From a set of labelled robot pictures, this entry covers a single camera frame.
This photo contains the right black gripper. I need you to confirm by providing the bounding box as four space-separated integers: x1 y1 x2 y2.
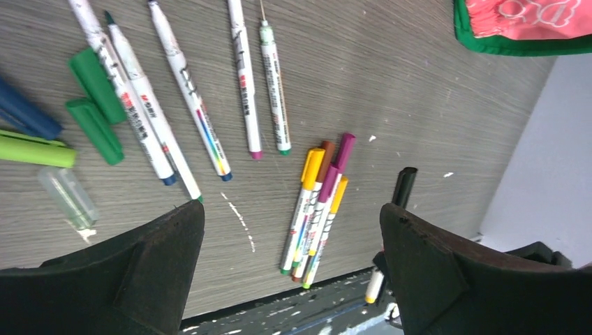
506 241 572 269

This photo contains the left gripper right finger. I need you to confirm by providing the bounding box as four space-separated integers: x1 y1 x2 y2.
380 203 591 334

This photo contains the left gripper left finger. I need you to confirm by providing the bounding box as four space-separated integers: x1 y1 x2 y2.
1 200 205 334

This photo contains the black cap marker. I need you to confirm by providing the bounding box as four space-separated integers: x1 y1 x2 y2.
364 167 418 304

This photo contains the clear pen cap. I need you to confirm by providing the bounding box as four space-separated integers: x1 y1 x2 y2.
38 166 99 230

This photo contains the short yellow cap marker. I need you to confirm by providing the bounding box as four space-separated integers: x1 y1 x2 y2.
302 174 349 289

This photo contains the green clip cap marker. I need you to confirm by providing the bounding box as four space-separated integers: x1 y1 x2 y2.
68 0 177 186

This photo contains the green clip pen cap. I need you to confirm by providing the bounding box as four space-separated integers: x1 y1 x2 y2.
65 98 124 165

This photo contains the lime pen cap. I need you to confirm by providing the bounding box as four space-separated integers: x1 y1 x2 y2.
1 130 77 168

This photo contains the clear cap marker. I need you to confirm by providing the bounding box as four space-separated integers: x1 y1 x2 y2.
259 1 292 156

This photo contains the green plain pen cap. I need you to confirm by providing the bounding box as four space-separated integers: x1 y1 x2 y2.
68 47 126 125

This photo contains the blue pen cap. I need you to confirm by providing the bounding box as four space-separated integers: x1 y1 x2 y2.
1 77 63 140

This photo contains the lime cap marker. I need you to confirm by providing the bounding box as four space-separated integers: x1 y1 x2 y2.
147 1 232 181

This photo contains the blue cap marker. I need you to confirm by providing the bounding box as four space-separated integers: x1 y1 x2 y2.
227 0 263 160

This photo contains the lower magenta cap marker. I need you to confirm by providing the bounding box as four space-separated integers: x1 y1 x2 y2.
292 163 339 282

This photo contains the magenta cap marker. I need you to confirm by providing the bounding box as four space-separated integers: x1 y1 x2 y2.
292 163 339 282
295 133 357 278

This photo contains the upper magenta cap marker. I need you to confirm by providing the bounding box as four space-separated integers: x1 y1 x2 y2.
295 133 357 278

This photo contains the brown cap marker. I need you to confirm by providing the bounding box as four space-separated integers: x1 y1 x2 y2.
291 141 336 282

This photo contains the yellow clip cap marker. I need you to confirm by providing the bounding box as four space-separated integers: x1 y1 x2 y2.
279 147 326 275

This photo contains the green garment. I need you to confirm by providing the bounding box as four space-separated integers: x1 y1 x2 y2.
453 0 591 57

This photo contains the pink patterned jacket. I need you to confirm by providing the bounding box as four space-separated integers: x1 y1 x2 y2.
466 0 591 40

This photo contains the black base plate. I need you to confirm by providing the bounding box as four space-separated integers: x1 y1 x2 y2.
178 268 403 334

